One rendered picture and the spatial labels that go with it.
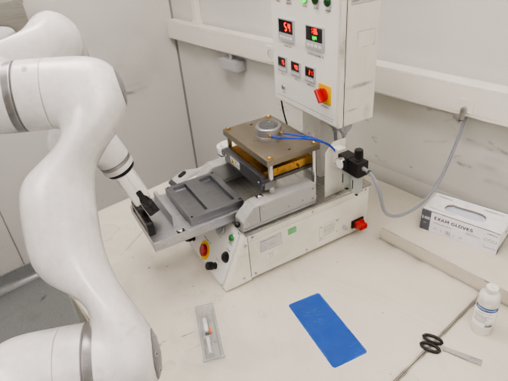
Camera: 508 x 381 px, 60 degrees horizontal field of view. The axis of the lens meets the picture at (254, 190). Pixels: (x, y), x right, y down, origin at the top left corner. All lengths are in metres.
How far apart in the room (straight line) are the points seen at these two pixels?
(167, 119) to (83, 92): 2.20
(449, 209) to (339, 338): 0.55
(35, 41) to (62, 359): 0.45
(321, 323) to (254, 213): 0.34
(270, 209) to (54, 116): 0.73
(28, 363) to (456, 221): 1.17
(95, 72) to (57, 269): 0.27
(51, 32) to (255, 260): 0.83
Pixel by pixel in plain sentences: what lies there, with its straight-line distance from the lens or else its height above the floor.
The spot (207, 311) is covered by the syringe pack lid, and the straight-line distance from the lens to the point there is 1.26.
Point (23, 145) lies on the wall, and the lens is 2.56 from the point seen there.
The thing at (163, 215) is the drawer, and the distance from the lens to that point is 1.29.
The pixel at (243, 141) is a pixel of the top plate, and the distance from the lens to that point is 1.32.
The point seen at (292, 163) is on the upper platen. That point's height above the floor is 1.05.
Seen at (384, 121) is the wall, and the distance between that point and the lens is 1.74.
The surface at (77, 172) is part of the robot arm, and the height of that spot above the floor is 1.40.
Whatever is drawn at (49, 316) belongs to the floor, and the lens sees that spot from 2.60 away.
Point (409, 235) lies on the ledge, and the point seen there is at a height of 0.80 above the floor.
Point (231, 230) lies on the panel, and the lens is 1.29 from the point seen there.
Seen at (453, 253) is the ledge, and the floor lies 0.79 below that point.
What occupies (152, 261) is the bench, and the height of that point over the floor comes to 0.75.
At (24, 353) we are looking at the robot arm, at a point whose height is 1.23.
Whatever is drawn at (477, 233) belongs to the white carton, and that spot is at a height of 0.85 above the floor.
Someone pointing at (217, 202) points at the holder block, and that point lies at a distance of 1.26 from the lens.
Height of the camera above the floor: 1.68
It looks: 32 degrees down
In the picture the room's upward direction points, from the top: 5 degrees counter-clockwise
